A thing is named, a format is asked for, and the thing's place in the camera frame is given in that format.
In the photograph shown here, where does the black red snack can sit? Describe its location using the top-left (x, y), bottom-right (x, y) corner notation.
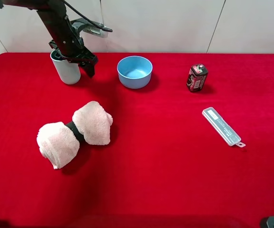
top-left (186, 64), bottom-right (208, 92)

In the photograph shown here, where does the black band on towel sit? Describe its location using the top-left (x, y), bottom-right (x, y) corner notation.
top-left (65, 121), bottom-right (85, 142)

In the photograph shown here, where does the light grey cup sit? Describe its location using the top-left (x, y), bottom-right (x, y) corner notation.
top-left (50, 50), bottom-right (81, 85)

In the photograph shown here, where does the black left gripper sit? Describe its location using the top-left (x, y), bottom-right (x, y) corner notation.
top-left (49, 33), bottom-right (98, 78)

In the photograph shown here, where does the rolled pink towel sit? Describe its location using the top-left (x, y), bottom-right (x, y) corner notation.
top-left (37, 101), bottom-right (113, 169)

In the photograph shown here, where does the black camera cable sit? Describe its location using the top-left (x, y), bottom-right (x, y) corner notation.
top-left (62, 0), bottom-right (113, 33)

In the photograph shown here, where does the light blue bowl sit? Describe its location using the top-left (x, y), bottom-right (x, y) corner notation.
top-left (117, 56), bottom-right (153, 89)

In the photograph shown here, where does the clear plastic case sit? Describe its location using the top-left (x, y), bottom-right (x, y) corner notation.
top-left (202, 107), bottom-right (246, 148)

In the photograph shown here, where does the red table cloth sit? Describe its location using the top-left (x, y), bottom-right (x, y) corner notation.
top-left (0, 53), bottom-right (274, 228)

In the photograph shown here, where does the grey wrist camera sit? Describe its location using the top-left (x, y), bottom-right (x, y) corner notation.
top-left (70, 18), bottom-right (108, 38)

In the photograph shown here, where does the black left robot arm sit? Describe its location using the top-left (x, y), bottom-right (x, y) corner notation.
top-left (0, 0), bottom-right (101, 67)

